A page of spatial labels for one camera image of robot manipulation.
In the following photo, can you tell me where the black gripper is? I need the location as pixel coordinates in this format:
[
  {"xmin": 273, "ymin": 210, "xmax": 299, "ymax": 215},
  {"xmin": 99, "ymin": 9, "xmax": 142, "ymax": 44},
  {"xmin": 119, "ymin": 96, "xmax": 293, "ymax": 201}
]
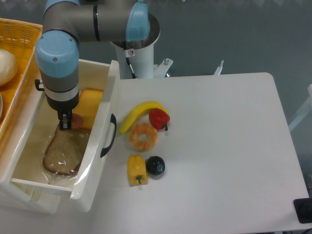
[{"xmin": 35, "ymin": 79, "xmax": 79, "ymax": 131}]

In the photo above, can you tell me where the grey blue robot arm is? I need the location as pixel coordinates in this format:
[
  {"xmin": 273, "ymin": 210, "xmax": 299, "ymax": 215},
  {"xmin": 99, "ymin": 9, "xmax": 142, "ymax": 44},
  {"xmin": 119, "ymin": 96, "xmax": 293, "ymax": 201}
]
[{"xmin": 35, "ymin": 0, "xmax": 150, "ymax": 130}]

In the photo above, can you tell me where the white open upper drawer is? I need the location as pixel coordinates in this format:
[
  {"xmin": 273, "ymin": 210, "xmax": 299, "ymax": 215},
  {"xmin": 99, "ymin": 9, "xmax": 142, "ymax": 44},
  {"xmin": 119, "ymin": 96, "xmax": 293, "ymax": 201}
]
[{"xmin": 10, "ymin": 60, "xmax": 120, "ymax": 214}]

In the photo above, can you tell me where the white drawer cabinet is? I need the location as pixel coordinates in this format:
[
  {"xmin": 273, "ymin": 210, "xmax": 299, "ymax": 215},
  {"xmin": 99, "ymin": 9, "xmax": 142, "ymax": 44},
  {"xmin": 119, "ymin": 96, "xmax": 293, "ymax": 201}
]
[{"xmin": 0, "ymin": 41, "xmax": 62, "ymax": 215}]

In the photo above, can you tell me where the orange cheese slice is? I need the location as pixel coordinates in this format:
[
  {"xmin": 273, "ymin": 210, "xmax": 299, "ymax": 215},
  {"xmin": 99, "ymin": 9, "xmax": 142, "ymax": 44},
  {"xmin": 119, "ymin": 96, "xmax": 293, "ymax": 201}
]
[{"xmin": 73, "ymin": 89, "xmax": 103, "ymax": 131}]

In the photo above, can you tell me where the brown wrapped bread slice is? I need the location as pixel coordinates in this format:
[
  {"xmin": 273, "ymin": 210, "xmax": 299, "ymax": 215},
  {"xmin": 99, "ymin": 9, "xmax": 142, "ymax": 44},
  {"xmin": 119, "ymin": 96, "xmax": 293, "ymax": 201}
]
[{"xmin": 42, "ymin": 127, "xmax": 91, "ymax": 176}]

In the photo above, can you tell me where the orange glazed donut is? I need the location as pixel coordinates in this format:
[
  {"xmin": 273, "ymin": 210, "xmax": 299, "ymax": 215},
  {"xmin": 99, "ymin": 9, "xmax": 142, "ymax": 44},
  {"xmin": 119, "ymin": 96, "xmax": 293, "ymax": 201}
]
[{"xmin": 129, "ymin": 122, "xmax": 158, "ymax": 151}]

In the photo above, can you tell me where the white bread bun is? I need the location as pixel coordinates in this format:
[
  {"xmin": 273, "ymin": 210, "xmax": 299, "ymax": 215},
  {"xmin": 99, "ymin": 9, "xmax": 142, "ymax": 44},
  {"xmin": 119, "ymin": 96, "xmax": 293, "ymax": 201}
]
[{"xmin": 0, "ymin": 49, "xmax": 18, "ymax": 86}]

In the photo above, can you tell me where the yellow banana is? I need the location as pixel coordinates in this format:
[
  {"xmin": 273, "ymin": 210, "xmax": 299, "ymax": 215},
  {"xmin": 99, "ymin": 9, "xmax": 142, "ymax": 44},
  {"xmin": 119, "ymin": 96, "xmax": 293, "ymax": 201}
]
[{"xmin": 119, "ymin": 101, "xmax": 169, "ymax": 135}]

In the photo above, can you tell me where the yellow bell pepper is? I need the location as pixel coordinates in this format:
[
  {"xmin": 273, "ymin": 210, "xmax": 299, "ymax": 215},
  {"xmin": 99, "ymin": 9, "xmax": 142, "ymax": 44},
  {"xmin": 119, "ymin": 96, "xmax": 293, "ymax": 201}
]
[{"xmin": 127, "ymin": 154, "xmax": 148, "ymax": 186}]

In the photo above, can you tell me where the red bell pepper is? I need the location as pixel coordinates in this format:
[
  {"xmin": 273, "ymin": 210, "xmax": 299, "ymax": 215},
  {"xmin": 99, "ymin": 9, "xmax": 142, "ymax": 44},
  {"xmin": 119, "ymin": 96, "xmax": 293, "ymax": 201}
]
[{"xmin": 149, "ymin": 108, "xmax": 170, "ymax": 131}]

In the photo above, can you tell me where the yellow wicker basket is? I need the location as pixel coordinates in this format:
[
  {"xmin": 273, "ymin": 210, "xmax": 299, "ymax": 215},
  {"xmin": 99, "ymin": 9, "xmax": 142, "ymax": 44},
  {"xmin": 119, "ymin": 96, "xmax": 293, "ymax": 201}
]
[{"xmin": 0, "ymin": 18, "xmax": 42, "ymax": 138}]

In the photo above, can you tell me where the dark purple plum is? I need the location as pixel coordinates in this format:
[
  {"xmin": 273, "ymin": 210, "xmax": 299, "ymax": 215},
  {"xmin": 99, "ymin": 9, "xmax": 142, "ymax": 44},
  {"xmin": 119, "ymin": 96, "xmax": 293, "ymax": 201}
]
[{"xmin": 145, "ymin": 156, "xmax": 165, "ymax": 176}]

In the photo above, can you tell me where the black device at table edge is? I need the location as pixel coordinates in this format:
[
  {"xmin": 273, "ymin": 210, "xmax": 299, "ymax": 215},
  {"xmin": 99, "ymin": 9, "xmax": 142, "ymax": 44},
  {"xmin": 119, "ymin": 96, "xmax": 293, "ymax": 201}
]
[{"xmin": 293, "ymin": 198, "xmax": 312, "ymax": 224}]

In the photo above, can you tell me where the black drawer handle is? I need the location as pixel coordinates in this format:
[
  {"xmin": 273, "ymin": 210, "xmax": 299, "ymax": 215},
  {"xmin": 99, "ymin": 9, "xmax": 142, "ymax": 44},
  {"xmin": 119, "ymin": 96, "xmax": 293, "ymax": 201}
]
[{"xmin": 100, "ymin": 114, "xmax": 117, "ymax": 158}]

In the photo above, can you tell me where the white bracket behind table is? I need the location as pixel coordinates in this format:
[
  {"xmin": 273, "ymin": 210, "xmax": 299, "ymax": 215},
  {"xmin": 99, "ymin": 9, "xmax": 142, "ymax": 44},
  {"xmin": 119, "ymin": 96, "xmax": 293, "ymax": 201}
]
[{"xmin": 214, "ymin": 60, "xmax": 224, "ymax": 75}]

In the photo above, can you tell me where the white frame at right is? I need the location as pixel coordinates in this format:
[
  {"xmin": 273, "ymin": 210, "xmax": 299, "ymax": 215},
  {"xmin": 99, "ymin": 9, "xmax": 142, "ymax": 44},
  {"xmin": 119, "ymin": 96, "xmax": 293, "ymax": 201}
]
[{"xmin": 288, "ymin": 84, "xmax": 312, "ymax": 132}]

